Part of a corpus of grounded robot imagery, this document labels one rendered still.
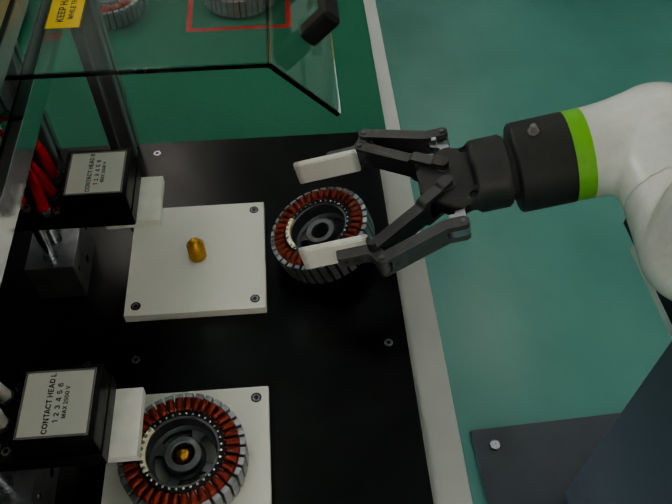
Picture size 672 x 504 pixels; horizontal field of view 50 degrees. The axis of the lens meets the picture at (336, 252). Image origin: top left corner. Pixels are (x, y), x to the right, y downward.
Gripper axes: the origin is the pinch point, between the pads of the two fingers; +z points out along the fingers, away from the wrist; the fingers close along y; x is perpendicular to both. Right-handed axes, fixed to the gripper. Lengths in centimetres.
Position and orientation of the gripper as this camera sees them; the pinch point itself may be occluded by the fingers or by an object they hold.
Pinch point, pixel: (315, 210)
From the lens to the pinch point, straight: 76.8
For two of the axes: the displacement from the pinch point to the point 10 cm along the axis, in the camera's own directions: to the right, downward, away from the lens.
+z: -9.7, 2.0, 1.3
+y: -0.8, -7.9, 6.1
